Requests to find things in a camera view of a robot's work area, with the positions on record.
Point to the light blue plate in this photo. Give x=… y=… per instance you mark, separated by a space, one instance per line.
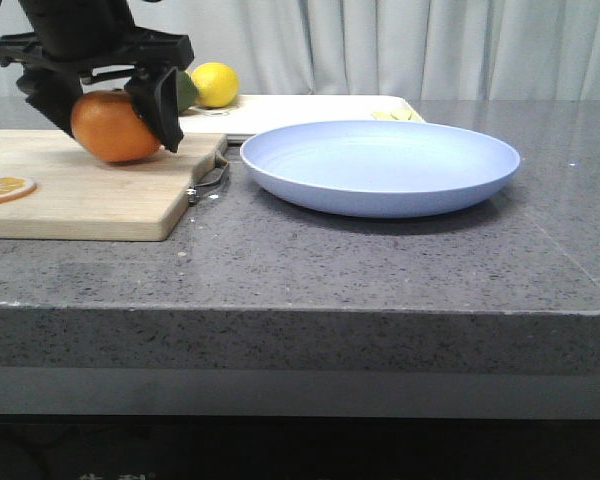
x=379 y=168

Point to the pale yellow fruit pieces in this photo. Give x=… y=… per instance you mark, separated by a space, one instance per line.
x=398 y=114

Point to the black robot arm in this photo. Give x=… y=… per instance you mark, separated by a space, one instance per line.
x=105 y=18

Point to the orange slice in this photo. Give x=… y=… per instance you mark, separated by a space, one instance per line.
x=12 y=188

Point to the wooden cutting board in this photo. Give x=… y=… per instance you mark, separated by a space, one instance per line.
x=79 y=197

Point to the white plastic tray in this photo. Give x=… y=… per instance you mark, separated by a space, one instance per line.
x=249 y=115

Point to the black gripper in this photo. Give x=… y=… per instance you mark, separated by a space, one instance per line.
x=55 y=66

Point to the green lime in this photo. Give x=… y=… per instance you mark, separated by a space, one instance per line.
x=187 y=92

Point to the orange mandarin fruit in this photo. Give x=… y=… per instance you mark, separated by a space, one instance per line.
x=105 y=124

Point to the yellow lemon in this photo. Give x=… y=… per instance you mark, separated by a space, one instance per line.
x=217 y=84

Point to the grey-white curtain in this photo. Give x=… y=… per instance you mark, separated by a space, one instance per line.
x=417 y=50

